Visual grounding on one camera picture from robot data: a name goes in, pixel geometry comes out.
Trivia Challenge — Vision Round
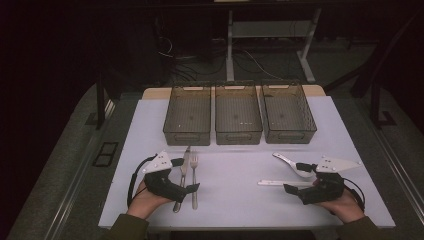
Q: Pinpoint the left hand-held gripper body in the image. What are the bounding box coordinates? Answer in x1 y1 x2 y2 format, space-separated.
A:
141 150 188 203

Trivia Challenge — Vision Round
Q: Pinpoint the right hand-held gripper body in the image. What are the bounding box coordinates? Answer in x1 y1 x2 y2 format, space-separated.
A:
297 155 363 205

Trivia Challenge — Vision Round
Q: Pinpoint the steel table knife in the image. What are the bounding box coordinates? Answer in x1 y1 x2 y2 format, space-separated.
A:
172 145 192 214

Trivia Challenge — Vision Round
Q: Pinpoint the steel fork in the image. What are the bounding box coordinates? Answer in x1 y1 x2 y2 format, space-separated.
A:
189 151 200 211

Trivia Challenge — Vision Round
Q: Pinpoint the white spoon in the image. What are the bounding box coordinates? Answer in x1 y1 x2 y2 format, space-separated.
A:
272 152 316 179

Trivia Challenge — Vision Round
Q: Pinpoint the wire basket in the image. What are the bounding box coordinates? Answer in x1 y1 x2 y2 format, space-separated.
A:
214 83 264 146
162 84 213 147
259 82 318 145

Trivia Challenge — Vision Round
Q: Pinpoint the person's left hand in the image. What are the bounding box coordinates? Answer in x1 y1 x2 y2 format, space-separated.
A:
126 180 174 220

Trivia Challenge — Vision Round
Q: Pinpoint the person's right hand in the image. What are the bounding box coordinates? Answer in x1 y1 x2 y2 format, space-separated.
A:
314 188 367 224

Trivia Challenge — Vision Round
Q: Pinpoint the tan wooden board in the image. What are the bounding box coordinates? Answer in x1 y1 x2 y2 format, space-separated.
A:
142 84 327 100

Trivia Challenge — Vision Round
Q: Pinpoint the black metal stand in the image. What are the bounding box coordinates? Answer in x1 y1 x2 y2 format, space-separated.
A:
369 79 398 129
94 71 116 131

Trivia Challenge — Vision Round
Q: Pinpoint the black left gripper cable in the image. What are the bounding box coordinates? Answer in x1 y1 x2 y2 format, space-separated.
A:
126 153 158 208

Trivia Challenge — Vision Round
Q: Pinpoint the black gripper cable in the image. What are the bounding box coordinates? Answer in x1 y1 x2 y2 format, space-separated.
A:
343 178 367 213
126 153 158 208

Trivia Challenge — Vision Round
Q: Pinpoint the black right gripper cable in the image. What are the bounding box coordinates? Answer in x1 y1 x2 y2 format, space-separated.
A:
343 178 367 213

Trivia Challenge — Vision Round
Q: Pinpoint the white floor cable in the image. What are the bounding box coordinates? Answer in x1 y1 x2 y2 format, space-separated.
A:
233 48 284 82

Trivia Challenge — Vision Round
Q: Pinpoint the white metal table frame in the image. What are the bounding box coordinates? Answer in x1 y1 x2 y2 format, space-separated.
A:
225 8 323 84

